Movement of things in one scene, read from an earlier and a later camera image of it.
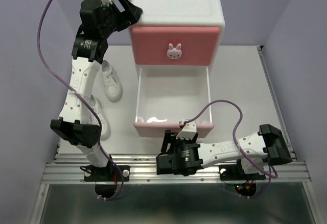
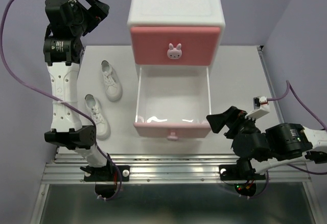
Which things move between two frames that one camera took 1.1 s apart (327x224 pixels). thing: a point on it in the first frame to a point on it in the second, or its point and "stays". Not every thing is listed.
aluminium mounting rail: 68,168 stays
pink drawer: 176,46 stays
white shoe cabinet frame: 179,2 stays
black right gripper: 170,138 to 232,117
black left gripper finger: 133,14 to 100,10
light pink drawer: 167,95 stays
